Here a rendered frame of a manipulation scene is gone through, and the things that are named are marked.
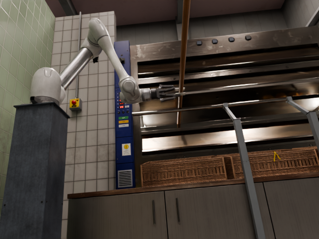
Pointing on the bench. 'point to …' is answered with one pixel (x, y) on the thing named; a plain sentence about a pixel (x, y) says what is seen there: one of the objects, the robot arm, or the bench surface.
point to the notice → (126, 149)
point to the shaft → (183, 51)
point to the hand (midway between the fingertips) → (180, 91)
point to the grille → (125, 178)
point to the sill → (224, 121)
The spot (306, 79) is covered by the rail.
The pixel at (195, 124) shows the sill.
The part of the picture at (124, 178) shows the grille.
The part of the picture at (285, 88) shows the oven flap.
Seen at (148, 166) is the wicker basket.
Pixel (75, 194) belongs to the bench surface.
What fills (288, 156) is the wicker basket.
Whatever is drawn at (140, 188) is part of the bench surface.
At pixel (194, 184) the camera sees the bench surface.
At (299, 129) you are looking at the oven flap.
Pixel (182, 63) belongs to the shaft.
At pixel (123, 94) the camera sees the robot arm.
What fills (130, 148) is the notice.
